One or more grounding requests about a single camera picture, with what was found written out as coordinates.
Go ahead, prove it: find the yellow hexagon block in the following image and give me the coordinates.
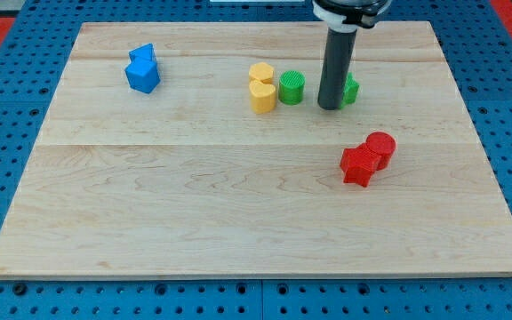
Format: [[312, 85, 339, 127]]
[[248, 62, 275, 84]]

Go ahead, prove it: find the green circle block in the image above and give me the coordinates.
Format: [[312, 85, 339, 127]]
[[278, 70, 305, 105]]

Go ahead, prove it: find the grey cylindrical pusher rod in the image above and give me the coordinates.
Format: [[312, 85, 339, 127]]
[[317, 28, 357, 110]]

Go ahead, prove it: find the red circle block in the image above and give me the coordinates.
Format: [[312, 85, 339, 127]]
[[365, 132, 396, 171]]

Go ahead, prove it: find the blue triangle block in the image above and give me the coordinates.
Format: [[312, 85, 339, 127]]
[[129, 43, 156, 62]]

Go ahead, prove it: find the green star block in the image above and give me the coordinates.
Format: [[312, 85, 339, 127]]
[[340, 73, 360, 109]]

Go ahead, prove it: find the red star block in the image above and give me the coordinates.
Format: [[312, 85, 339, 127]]
[[340, 144, 381, 188]]

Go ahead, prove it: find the yellow heart block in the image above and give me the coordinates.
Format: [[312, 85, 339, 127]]
[[249, 80, 276, 114]]

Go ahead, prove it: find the light wooden board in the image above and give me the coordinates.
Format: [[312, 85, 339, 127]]
[[0, 21, 512, 280]]

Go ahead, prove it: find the blue cube block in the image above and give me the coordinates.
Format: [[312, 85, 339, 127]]
[[124, 58, 160, 93]]

